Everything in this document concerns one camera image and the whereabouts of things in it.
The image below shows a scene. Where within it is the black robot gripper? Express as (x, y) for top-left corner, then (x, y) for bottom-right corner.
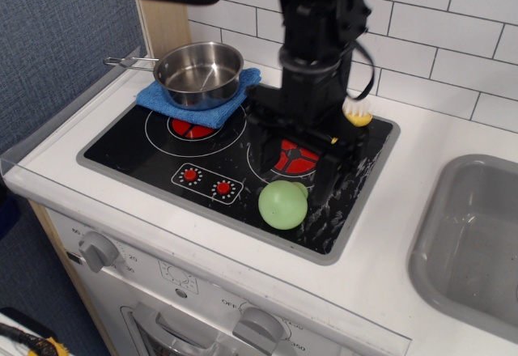
(246, 54), (367, 206)

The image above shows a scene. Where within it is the green pear toy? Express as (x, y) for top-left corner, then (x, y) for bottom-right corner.
(258, 180), (308, 231)

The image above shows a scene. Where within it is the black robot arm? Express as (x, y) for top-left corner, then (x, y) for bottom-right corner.
(247, 0), (371, 206)

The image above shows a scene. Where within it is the blue cloth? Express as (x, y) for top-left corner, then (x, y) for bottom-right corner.
(136, 68), (261, 129)

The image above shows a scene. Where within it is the stainless steel pot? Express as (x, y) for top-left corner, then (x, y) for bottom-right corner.
(103, 40), (245, 111)

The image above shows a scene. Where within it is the yellow dish brush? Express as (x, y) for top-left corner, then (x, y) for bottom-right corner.
(330, 97), (373, 144)

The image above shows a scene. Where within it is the black toy stove top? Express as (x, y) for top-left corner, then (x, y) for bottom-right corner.
(77, 104), (400, 265)

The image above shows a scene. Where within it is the grey right oven knob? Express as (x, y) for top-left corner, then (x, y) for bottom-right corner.
(232, 307), (285, 355)

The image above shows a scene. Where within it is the grey oven knob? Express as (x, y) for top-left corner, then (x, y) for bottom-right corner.
(79, 231), (119, 273)
(232, 307), (285, 355)

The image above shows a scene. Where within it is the grey sink basin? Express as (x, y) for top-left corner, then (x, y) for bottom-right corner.
(409, 155), (517, 342)

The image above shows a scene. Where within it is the white toy oven front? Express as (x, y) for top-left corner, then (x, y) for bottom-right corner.
(49, 211), (410, 355)

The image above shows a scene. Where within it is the grey left oven knob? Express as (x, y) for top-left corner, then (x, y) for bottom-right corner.
(79, 231), (119, 273)

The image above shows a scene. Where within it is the clear acrylic guard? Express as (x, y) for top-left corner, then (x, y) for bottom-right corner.
(1, 67), (125, 176)

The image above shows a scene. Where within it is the yellow and black object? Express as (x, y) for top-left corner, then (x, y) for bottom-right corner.
(1, 324), (70, 356)

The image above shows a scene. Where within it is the wooden side post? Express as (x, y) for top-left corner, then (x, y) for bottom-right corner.
(135, 0), (191, 58)

